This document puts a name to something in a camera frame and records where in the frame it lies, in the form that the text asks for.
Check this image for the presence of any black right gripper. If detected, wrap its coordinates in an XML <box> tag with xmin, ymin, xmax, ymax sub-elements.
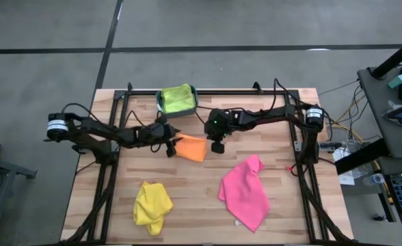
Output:
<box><xmin>204</xmin><ymin>109</ymin><xmax>239</xmax><ymax>154</ymax></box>

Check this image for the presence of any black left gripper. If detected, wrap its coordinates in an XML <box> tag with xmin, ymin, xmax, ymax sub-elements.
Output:
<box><xmin>146</xmin><ymin>116</ymin><xmax>183</xmax><ymax>158</ymax></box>

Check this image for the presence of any orange microfiber towel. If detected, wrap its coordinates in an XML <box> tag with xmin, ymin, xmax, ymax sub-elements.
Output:
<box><xmin>174</xmin><ymin>133</ymin><xmax>208</xmax><ymax>163</ymax></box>

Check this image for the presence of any lime green microfiber towel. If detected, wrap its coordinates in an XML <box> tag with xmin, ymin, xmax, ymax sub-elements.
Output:
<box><xmin>160</xmin><ymin>83</ymin><xmax>197</xmax><ymax>115</ymax></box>

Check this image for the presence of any yellow microfiber towel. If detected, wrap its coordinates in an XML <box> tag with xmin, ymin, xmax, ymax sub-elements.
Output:
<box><xmin>133</xmin><ymin>180</ymin><xmax>174</xmax><ymax>236</ymax></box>

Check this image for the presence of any pink microfiber towel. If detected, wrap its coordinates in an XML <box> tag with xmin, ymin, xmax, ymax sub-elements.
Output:
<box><xmin>218</xmin><ymin>154</ymin><xmax>271</xmax><ymax>234</ymax></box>

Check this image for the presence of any teal plastic bin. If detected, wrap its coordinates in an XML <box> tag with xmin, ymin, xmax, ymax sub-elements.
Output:
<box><xmin>155</xmin><ymin>85</ymin><xmax>199</xmax><ymax>120</ymax></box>

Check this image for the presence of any white paper sheet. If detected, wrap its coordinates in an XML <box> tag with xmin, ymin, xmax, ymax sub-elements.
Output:
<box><xmin>332</xmin><ymin>145</ymin><xmax>371</xmax><ymax>187</ymax></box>

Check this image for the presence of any grey workstation desk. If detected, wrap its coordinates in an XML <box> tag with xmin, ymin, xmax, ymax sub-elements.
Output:
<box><xmin>357</xmin><ymin>66</ymin><xmax>402</xmax><ymax>160</ymax></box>

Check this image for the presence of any clear plastic bottle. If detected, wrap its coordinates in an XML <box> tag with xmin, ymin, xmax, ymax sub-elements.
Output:
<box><xmin>362</xmin><ymin>173</ymin><xmax>386</xmax><ymax>187</ymax></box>

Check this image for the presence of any grey metal cart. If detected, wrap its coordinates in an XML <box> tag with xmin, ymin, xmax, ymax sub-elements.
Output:
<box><xmin>0</xmin><ymin>152</ymin><xmax>38</xmax><ymax>246</ymax></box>

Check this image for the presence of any small teal box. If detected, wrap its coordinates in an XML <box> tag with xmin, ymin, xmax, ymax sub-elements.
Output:
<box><xmin>388</xmin><ymin>74</ymin><xmax>402</xmax><ymax>90</ymax></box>

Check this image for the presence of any black diagonal pole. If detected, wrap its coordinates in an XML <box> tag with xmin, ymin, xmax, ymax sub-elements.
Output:
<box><xmin>371</xmin><ymin>33</ymin><xmax>402</xmax><ymax>79</ymax></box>

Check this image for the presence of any black aluminium table frame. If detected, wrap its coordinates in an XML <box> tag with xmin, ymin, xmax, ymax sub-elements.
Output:
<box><xmin>59</xmin><ymin>89</ymin><xmax>356</xmax><ymax>245</ymax></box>

